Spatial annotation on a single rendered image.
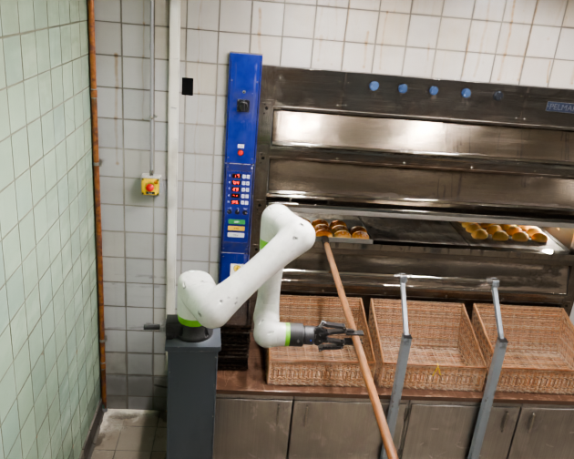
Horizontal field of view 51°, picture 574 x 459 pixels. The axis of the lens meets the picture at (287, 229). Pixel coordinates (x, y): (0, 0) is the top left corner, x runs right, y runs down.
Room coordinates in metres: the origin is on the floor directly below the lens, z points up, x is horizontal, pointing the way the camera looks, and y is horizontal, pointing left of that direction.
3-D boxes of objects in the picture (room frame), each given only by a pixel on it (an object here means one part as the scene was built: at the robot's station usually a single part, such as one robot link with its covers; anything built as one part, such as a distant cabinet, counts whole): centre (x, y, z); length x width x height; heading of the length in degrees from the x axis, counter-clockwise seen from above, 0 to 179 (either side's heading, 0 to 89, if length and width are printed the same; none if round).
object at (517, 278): (3.16, -0.77, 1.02); 1.79 x 0.11 x 0.19; 95
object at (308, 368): (2.84, -0.21, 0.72); 0.56 x 0.49 x 0.28; 96
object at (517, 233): (3.65, -1.31, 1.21); 0.61 x 0.48 x 0.06; 5
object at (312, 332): (2.07, -0.15, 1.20); 0.09 x 0.07 x 0.08; 96
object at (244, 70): (3.98, 0.36, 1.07); 1.93 x 0.16 x 2.15; 5
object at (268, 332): (2.06, 0.03, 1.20); 0.14 x 0.13 x 0.11; 96
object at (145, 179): (2.97, 0.72, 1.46); 0.10 x 0.07 x 0.10; 95
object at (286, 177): (3.16, -0.77, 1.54); 1.79 x 0.11 x 0.19; 95
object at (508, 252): (3.18, -0.77, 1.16); 1.80 x 0.06 x 0.04; 95
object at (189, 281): (2.00, 0.32, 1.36); 0.16 x 0.13 x 0.19; 32
